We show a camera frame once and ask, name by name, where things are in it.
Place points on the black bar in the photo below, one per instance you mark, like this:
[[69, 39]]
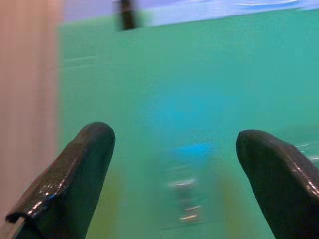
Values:
[[128, 15]]

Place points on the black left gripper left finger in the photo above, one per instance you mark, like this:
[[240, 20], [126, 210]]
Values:
[[74, 184]]

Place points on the keys with blue tag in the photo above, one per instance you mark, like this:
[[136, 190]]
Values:
[[189, 189]]

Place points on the green mat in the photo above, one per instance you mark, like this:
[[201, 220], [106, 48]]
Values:
[[174, 74]]

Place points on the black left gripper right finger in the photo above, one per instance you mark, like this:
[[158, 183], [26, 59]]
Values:
[[284, 184]]

